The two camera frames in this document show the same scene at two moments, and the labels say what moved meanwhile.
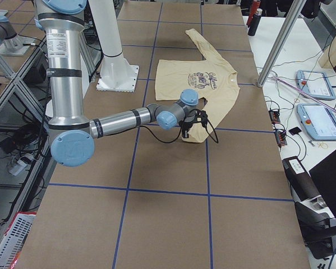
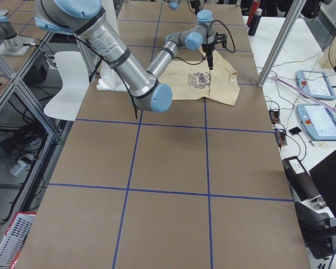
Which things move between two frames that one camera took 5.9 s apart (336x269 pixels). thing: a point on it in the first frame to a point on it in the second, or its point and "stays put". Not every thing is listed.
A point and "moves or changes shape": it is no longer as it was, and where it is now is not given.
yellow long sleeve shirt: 212,78 moves or changes shape
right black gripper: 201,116 to 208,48
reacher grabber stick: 320,100 stays put
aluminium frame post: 295,9 stays put
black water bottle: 254,23 stays put
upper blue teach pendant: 315,84 stays put
